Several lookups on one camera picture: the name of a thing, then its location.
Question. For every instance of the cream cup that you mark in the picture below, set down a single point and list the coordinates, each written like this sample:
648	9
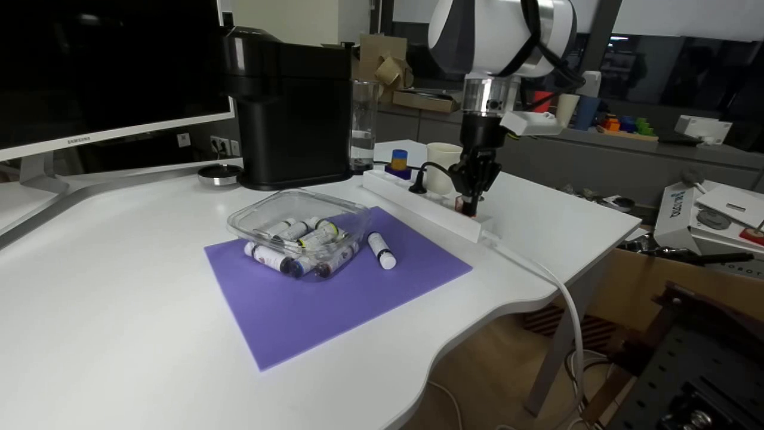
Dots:
568	111

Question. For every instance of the upturned white cup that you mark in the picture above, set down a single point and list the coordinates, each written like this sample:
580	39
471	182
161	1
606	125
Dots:
594	83

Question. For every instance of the white power strip orange switch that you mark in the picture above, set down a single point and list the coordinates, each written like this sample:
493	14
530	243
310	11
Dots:
422	206

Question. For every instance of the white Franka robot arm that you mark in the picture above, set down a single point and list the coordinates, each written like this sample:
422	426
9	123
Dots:
493	37

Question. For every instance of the white tube blue cap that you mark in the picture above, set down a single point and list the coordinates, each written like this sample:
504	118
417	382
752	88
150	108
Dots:
267	255

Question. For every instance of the crumpled cardboard box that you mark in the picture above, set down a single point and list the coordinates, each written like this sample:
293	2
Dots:
384	63

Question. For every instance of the blue toy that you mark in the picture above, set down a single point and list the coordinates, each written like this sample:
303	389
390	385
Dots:
627	125

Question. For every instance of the white framed monitor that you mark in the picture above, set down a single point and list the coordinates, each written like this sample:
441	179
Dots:
105	63

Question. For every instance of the green toy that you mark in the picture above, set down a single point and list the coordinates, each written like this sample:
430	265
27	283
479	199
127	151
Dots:
643	126

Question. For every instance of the large brown cardboard box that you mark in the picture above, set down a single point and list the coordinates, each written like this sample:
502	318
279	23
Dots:
637	287

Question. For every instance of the white tube in container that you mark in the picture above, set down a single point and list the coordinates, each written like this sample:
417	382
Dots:
286	229
319	235

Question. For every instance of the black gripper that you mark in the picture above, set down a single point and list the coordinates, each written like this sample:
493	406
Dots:
484	138

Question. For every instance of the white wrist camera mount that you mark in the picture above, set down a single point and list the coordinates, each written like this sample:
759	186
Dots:
532	123

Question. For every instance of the clear water tank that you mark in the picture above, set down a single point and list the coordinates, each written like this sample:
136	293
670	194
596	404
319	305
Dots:
361	126

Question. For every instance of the black coffee machine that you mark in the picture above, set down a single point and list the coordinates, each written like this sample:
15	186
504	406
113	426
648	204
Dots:
294	111

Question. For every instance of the white paper cup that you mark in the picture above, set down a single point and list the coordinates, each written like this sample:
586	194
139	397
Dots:
442	157

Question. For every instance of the orange toy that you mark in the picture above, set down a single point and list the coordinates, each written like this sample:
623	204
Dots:
610	125

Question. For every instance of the white printed carton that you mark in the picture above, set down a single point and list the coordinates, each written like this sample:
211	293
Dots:
701	216

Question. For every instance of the blue cup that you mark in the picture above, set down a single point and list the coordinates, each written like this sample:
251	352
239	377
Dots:
586	112

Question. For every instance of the red cup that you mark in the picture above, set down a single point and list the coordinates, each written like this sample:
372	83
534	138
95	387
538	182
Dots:
544	100

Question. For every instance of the black metal rack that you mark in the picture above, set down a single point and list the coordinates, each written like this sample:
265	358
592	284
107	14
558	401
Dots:
701	358

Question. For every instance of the grey low cabinet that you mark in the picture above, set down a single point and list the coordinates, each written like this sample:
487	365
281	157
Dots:
589	162

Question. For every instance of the white tube dark cap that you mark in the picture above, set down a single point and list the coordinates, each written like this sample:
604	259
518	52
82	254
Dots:
339	259

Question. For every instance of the white flat box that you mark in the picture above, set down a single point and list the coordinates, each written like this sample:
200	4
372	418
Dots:
703	129

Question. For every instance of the purple mat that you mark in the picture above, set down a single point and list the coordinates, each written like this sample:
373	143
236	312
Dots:
319	311

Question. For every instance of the black pen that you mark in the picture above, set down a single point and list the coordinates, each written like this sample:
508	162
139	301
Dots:
719	259

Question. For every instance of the round silver dish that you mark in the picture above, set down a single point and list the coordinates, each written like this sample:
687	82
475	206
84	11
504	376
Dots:
218	174

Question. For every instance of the flat cardboard box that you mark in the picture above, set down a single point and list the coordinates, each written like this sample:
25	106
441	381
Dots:
422	100

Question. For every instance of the black plug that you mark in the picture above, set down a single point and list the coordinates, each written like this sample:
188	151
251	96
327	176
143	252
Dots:
417	186

